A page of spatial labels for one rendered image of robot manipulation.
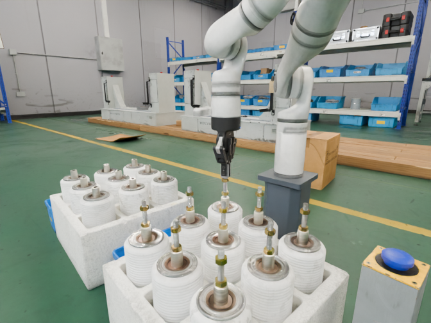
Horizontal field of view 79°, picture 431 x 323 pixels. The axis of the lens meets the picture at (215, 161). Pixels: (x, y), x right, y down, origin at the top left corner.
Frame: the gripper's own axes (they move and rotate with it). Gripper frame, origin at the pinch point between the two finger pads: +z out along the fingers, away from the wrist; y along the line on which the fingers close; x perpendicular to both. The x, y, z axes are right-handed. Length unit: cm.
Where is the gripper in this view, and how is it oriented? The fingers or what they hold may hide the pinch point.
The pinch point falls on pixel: (225, 170)
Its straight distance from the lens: 69.4
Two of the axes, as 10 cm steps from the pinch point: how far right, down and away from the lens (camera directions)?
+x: -9.4, -0.8, 3.4
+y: 3.5, -2.4, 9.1
